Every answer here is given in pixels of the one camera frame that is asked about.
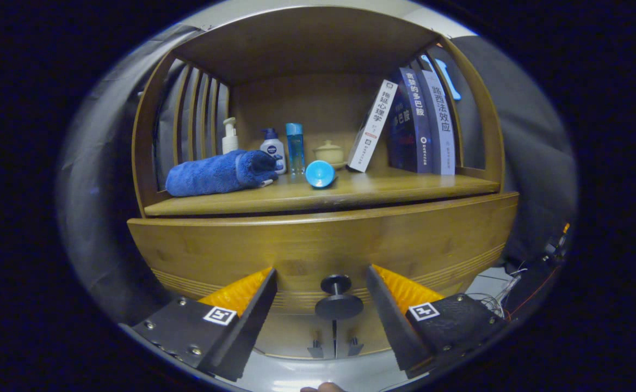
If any pale blue book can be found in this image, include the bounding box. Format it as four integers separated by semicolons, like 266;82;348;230
420;69;456;176

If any blue rolled towel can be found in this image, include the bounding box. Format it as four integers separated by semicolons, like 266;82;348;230
165;149;279;198

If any white bottle with blue cap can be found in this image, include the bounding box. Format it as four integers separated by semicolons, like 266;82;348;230
259;128;287;175

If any dark blue book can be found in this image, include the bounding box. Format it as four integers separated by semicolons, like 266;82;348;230
387;67;434;174

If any wooden countertop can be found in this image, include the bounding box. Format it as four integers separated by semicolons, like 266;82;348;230
144;166;501;217

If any white book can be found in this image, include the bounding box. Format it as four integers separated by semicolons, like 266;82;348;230
347;79;399;173

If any white pump bottle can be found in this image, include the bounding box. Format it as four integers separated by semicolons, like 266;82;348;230
221;117;239;155

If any black drawer knob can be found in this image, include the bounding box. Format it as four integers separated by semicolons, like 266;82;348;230
314;274;365;321

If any blue and white tube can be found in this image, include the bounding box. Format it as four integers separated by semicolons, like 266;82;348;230
305;160;336;189

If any wooden drawer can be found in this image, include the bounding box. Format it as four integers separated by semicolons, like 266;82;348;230
126;192;520;316

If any cream lidded teacup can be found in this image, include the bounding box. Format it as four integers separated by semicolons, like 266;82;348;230
313;140;347;170

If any wooden cabinet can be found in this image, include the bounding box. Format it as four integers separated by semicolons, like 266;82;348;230
126;5;520;360

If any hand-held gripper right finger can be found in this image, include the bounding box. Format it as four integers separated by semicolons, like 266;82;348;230
366;265;510;380

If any black device with cables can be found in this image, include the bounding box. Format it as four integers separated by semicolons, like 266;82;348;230
505;220;571;322

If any clear blue bottle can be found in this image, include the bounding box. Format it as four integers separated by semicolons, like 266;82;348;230
286;122;306;175

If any wooden cabinet door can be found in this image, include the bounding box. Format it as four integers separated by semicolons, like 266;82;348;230
252;313;336;360
335;313;400;358

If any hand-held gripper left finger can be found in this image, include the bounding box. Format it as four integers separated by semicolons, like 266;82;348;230
119;268;278;383

